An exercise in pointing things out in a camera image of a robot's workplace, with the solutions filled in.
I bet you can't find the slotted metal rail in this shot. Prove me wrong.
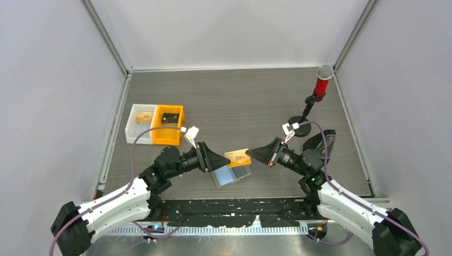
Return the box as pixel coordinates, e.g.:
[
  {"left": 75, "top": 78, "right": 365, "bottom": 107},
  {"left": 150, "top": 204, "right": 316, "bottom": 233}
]
[{"left": 107, "top": 223, "right": 308, "bottom": 236}]

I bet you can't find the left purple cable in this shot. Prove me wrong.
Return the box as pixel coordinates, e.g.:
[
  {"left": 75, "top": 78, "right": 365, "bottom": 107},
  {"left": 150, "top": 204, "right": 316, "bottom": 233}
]
[{"left": 49, "top": 126, "right": 188, "bottom": 256}]

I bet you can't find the black card in orange bin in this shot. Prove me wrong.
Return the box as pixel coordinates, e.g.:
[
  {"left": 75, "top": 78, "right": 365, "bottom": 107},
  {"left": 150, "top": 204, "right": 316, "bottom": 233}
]
[{"left": 162, "top": 113, "right": 180, "bottom": 126}]

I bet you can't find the red microphone on black stand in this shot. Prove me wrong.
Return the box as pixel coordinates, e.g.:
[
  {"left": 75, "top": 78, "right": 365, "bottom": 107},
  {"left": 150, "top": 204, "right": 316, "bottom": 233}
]
[{"left": 288, "top": 65, "right": 334, "bottom": 137}]

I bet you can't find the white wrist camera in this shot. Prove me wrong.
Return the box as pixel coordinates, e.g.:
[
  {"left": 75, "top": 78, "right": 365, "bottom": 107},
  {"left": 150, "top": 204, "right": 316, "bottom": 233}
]
[
  {"left": 281, "top": 123, "right": 300, "bottom": 143},
  {"left": 180, "top": 126, "right": 199, "bottom": 148}
]

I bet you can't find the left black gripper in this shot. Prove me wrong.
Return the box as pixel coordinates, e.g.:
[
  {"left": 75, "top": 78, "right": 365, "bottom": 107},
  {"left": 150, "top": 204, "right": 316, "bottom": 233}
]
[{"left": 167, "top": 141, "right": 230, "bottom": 179}]

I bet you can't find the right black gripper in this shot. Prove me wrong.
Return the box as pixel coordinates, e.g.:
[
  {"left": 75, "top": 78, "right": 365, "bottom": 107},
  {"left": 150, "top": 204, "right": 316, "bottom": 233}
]
[{"left": 246, "top": 137, "right": 308, "bottom": 177}]

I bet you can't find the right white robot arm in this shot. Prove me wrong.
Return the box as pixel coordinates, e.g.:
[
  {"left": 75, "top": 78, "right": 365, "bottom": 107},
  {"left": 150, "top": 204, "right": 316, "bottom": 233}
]
[{"left": 246, "top": 134, "right": 422, "bottom": 255}]

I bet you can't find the tan card in white bin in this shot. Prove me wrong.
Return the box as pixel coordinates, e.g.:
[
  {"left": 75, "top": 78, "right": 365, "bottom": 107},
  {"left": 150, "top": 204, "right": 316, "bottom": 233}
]
[{"left": 135, "top": 111, "right": 154, "bottom": 123}]

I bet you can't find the orange plastic bin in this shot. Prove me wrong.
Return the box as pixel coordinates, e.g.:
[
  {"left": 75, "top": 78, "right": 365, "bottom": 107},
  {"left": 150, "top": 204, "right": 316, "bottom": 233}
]
[{"left": 150, "top": 105, "right": 185, "bottom": 146}]

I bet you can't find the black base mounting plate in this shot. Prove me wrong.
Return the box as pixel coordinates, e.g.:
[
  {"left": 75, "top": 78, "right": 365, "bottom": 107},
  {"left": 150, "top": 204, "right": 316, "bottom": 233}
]
[{"left": 141, "top": 198, "right": 328, "bottom": 228}]

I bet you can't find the white plastic bin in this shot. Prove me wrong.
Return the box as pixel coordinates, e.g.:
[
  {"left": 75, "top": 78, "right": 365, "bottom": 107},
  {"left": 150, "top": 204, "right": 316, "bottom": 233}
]
[{"left": 125, "top": 103, "right": 158, "bottom": 144}]

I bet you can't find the black stand with clear plate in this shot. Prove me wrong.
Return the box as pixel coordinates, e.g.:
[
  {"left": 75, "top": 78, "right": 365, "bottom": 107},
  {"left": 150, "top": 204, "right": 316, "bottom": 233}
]
[{"left": 302, "top": 129, "right": 337, "bottom": 159}]

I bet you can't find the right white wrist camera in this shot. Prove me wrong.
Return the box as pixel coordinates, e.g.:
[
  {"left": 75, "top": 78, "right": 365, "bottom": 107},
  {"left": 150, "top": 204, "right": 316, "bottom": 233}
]
[{"left": 281, "top": 123, "right": 300, "bottom": 143}]

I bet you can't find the blue grey card holder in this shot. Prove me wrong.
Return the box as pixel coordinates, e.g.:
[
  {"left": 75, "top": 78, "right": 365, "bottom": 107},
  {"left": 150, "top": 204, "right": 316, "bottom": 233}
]
[{"left": 212, "top": 165, "right": 252, "bottom": 189}]

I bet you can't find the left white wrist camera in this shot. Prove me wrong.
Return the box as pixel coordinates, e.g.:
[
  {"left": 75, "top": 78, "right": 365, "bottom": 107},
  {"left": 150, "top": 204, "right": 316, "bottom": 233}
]
[{"left": 180, "top": 126, "right": 199, "bottom": 148}]

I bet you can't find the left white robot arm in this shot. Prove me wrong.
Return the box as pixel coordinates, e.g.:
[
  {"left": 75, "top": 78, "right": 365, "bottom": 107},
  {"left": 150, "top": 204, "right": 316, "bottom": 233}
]
[{"left": 49, "top": 142, "right": 230, "bottom": 255}]

